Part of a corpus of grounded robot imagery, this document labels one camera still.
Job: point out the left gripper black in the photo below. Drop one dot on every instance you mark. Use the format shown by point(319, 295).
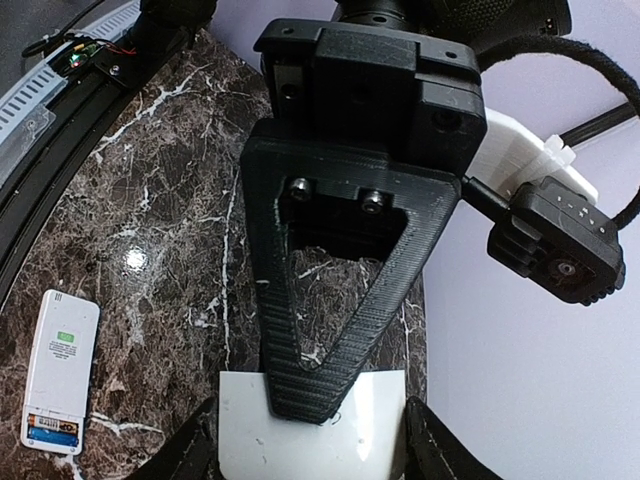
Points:
point(416, 96)

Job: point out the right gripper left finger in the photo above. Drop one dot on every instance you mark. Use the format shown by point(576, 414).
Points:
point(187, 454)

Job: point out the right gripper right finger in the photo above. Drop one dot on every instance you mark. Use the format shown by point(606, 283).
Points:
point(434, 452)

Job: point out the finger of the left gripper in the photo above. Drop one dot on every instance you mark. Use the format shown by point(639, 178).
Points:
point(345, 280)

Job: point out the white battery compartment cover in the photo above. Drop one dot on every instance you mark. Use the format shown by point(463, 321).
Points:
point(364, 440)

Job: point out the white remote control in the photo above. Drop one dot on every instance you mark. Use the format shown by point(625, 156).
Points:
point(60, 366)

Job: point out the blue battery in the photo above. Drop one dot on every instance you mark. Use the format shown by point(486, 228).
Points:
point(52, 437)

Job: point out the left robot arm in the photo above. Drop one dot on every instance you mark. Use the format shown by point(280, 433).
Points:
point(479, 25)

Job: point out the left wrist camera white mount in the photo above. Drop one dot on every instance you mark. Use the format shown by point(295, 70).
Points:
point(547, 226)

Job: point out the black front table rail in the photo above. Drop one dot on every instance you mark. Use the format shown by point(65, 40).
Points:
point(83, 110)

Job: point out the white slotted cable duct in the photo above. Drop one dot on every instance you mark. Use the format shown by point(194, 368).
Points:
point(41, 83)

